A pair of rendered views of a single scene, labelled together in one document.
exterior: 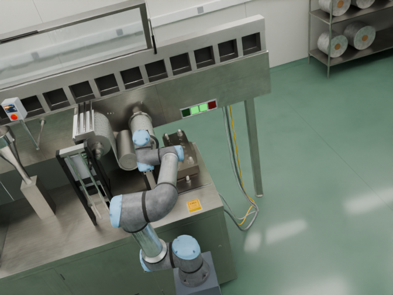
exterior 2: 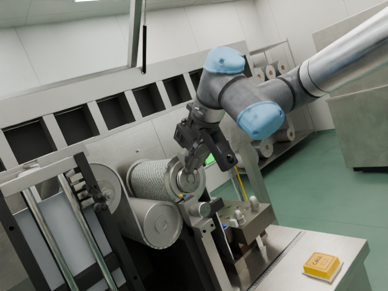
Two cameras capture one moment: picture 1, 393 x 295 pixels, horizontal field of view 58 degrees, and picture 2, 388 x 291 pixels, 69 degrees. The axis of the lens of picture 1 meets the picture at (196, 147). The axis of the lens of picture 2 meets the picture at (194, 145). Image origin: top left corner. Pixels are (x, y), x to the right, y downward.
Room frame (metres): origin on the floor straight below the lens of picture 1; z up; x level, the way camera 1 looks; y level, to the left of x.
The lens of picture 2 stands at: (0.91, 0.62, 1.46)
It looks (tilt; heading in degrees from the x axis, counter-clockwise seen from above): 9 degrees down; 330
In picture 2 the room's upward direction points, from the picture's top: 21 degrees counter-clockwise
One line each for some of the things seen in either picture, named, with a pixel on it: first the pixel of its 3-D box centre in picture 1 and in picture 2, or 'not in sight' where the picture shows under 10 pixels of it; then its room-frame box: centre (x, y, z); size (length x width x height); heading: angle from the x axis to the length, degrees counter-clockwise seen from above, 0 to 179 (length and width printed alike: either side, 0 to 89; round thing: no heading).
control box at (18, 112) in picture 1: (13, 110); not in sight; (1.60, 0.83, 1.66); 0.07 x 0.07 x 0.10; 81
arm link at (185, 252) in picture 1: (186, 252); not in sight; (1.00, 0.16, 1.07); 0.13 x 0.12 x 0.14; 84
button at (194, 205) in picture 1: (193, 205); (321, 264); (1.42, 0.09, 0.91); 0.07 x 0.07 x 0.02; 7
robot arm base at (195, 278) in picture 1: (192, 266); not in sight; (1.00, 0.15, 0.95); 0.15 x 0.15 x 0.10
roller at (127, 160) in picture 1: (127, 149); (142, 218); (1.75, 0.41, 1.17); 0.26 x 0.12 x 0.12; 7
